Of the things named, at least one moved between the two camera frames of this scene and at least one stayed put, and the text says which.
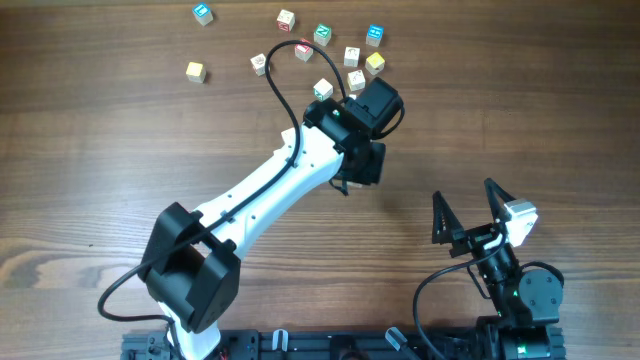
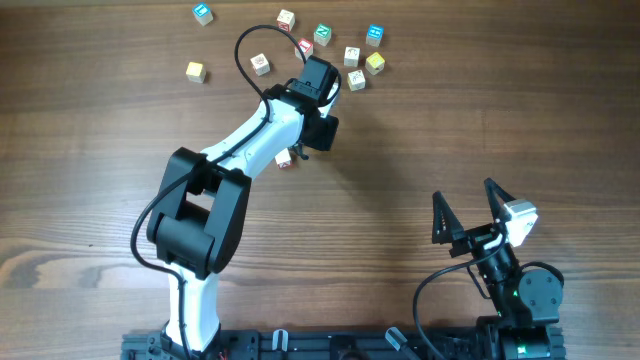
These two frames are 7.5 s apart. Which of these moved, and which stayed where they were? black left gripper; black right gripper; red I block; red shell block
Moved: black left gripper
Stayed: red I block; black right gripper; red shell block
